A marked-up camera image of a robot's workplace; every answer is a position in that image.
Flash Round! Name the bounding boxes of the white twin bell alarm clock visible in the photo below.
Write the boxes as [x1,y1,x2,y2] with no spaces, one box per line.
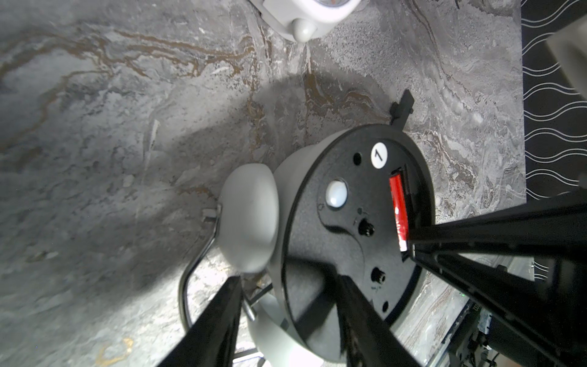
[177,123,437,367]

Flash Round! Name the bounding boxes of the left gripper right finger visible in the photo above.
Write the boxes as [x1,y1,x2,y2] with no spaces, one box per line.
[336,275,419,366]

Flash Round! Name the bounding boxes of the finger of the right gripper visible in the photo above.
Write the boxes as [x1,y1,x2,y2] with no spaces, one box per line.
[407,190,586,366]

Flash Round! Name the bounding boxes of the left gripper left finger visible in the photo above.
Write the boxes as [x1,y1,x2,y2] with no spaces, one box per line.
[160,276,242,367]

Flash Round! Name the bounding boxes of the white square alarm clock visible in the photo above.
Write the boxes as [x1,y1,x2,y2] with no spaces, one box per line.
[251,0,361,44]

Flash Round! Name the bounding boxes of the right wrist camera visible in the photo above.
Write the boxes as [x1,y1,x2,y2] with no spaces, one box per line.
[547,16,587,98]

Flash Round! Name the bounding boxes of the black battery cover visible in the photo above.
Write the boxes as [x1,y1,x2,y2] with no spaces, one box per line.
[390,90,414,131]

